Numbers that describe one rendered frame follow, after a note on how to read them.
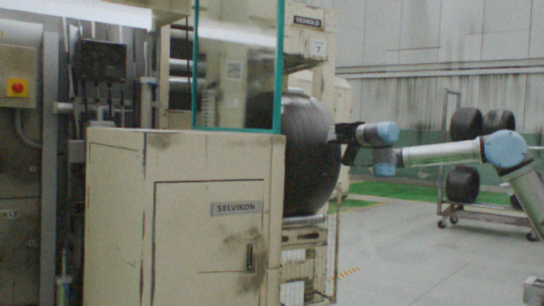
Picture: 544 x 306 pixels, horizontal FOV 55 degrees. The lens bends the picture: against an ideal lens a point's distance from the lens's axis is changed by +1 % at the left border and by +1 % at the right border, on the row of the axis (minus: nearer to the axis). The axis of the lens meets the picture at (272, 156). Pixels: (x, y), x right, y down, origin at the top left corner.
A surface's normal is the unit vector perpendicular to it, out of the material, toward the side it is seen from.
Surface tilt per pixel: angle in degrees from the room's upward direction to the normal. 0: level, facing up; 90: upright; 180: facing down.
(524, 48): 90
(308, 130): 67
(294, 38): 90
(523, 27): 90
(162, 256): 90
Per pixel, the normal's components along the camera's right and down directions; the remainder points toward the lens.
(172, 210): 0.55, 0.07
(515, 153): -0.44, -0.08
